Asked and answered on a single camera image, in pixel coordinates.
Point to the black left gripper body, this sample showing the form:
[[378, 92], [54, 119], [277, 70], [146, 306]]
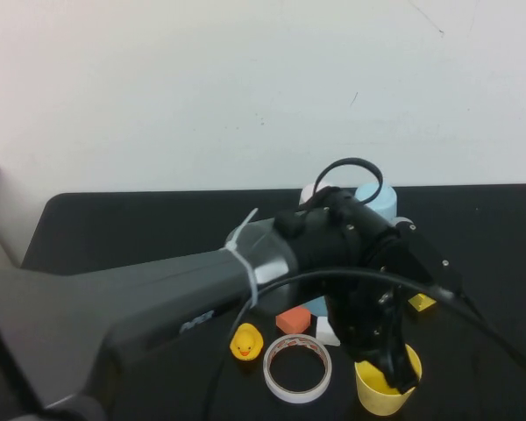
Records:
[[364, 316]]

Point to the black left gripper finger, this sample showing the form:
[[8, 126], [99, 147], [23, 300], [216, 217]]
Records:
[[403, 373], [377, 361]]

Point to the yellow plastic cup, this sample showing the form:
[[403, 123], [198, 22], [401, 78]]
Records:
[[377, 399]]

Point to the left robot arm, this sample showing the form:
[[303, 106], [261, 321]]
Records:
[[114, 307]]

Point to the blue cup stand with pegs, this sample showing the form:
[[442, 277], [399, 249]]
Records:
[[315, 305]]

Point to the light blue plastic cup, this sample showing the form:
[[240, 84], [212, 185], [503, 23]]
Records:
[[385, 204]]

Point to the pale pink plastic cup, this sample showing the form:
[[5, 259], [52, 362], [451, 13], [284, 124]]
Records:
[[307, 193]]

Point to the white foam cube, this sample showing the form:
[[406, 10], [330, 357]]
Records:
[[324, 331]]

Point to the yellow foam cube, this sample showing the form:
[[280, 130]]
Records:
[[421, 303]]

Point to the orange foam cube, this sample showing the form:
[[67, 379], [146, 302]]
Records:
[[291, 322]]

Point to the white double-sided tape roll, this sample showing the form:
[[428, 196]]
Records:
[[272, 377]]

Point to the yellow rubber duck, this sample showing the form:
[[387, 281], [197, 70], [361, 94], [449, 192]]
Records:
[[245, 342]]

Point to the white zip tie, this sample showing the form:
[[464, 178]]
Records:
[[245, 272]]

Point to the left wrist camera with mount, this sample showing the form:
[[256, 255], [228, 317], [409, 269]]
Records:
[[425, 259]]

